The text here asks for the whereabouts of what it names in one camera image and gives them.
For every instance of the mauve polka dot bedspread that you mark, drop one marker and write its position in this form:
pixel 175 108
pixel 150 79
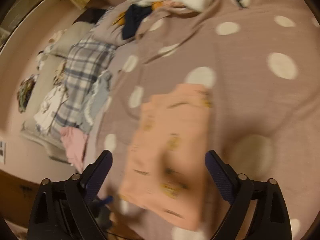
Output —
pixel 259 60

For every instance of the grey white plaid garment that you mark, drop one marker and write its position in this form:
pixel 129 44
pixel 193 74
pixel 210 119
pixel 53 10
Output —
pixel 85 62

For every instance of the pink small garment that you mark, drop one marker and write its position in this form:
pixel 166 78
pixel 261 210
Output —
pixel 74 141

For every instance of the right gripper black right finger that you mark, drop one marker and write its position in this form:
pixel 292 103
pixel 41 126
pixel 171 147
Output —
pixel 270 218

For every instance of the white shelf cabinet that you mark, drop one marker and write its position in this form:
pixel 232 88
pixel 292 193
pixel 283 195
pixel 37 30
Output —
pixel 13 12

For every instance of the navy blue cloth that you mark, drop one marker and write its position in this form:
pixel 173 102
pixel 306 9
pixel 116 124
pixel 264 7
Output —
pixel 133 18

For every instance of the light denim garment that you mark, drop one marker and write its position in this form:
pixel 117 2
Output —
pixel 94 101

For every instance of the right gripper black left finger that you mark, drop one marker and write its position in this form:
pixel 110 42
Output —
pixel 61 209

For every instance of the peach cartoon print garment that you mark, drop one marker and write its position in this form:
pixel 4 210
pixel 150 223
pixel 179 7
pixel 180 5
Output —
pixel 165 171

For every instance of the beige floral pillow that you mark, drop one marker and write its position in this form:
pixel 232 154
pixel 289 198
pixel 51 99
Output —
pixel 44 84

